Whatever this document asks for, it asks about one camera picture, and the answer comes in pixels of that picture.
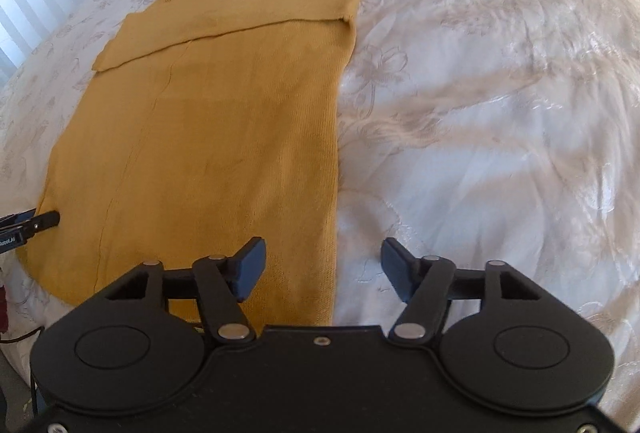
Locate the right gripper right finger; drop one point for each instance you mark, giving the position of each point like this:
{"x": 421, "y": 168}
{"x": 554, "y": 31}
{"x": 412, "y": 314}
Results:
{"x": 423, "y": 284}

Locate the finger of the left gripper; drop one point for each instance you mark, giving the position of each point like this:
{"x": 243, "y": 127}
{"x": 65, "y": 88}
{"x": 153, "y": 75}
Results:
{"x": 29, "y": 222}

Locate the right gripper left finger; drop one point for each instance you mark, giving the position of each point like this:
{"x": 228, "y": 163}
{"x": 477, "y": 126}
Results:
{"x": 223, "y": 284}

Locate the mustard yellow knit sweater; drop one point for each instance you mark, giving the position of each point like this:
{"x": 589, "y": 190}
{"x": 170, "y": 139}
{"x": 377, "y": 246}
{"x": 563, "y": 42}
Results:
{"x": 206, "y": 123}

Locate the white floral bedspread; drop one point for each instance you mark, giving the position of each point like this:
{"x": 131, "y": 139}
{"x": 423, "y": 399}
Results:
{"x": 471, "y": 129}

